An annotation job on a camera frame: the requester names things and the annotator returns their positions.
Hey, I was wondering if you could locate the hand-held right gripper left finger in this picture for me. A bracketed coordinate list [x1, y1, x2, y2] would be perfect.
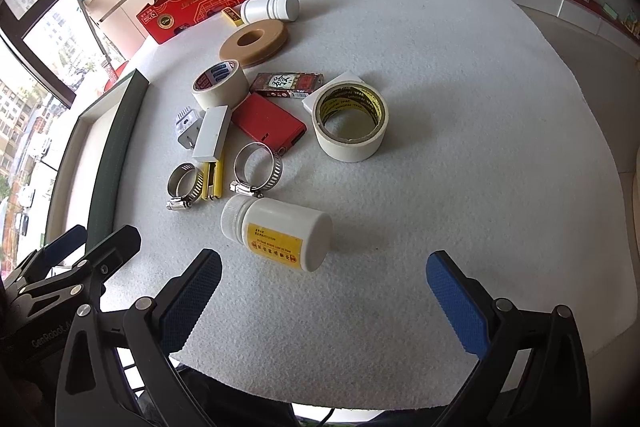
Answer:
[54, 249, 231, 427]

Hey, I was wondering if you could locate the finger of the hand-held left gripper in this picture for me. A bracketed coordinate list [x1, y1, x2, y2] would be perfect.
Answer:
[10, 225, 142, 323]
[2, 225, 88, 288]

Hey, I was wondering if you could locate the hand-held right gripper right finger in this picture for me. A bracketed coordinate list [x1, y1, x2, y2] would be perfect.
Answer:
[426, 250, 592, 427]

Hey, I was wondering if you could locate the small metal hose clamp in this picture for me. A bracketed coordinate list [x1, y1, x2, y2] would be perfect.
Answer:
[166, 163, 206, 211]

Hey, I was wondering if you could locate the green tray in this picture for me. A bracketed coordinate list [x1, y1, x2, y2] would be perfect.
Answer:
[45, 69, 151, 268]

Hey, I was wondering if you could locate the white pill bottle yellow label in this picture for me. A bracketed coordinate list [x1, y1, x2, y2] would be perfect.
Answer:
[220, 194, 333, 274]

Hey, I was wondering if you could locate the white plug adapter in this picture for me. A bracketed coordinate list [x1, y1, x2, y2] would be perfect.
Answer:
[173, 107, 207, 151]

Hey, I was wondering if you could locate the white long box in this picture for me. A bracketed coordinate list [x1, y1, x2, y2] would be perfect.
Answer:
[192, 105, 232, 159]

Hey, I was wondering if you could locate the large masking tape roll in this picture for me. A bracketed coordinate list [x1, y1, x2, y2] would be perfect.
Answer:
[312, 82, 389, 164]

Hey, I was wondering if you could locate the tan tape ring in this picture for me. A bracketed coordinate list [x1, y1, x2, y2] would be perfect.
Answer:
[218, 21, 290, 68]

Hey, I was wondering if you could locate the dark printed small box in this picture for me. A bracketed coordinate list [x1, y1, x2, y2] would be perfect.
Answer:
[249, 72, 324, 98]

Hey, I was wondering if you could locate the yellow utility knife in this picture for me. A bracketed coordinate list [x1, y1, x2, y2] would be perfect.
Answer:
[201, 150, 226, 200]

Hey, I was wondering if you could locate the masking tape roll striped label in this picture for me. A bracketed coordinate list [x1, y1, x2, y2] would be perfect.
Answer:
[192, 59, 249, 110]

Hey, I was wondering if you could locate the red case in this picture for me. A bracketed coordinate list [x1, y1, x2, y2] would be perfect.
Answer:
[230, 93, 307, 156]

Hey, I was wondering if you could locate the window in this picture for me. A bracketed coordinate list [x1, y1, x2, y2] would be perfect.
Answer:
[0, 0, 166, 288]

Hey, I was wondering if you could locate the white bottle with grey stripes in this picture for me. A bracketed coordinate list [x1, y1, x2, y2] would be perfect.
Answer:
[240, 0, 301, 24]

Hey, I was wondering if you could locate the low white ledge red top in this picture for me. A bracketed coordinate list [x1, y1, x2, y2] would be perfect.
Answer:
[502, 0, 640, 52]

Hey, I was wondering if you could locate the large metal hose clamp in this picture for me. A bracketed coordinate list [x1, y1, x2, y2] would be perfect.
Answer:
[230, 142, 284, 198]

